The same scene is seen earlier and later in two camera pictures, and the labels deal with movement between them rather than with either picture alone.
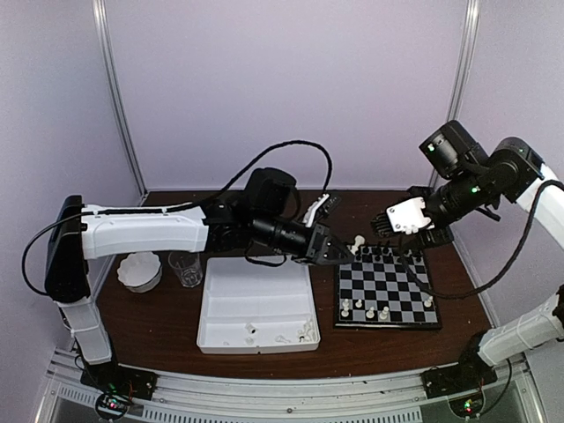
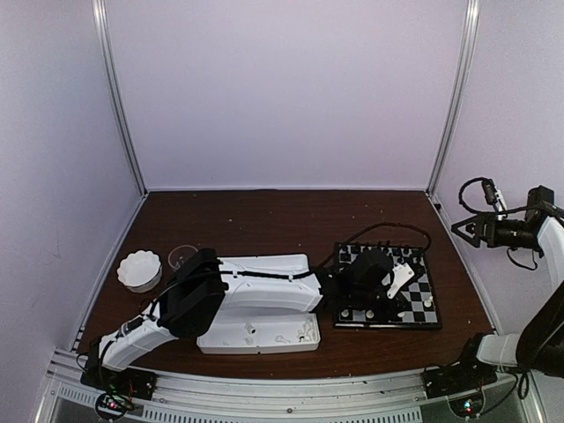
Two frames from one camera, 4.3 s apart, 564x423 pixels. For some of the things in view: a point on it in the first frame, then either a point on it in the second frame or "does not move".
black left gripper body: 269,233 to 364,299
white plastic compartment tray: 254,309 does not move
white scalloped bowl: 140,271 does not move
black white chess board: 378,289 does not move
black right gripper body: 465,192 to 524,238
